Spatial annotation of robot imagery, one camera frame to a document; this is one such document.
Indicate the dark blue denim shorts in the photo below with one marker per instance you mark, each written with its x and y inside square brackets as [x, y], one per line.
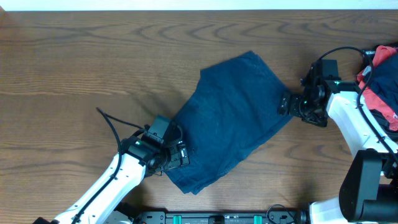
[233, 111]

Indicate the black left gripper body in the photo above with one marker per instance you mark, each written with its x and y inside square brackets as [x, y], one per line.
[172, 158]

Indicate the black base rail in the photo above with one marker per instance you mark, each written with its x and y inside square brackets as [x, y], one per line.
[273, 216]

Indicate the dark blue garment in pile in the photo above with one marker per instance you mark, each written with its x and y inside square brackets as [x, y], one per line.
[384, 82]

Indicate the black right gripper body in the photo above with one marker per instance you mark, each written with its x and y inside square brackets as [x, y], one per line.
[304, 107]

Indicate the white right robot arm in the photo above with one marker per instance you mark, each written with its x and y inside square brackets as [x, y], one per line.
[368, 193]

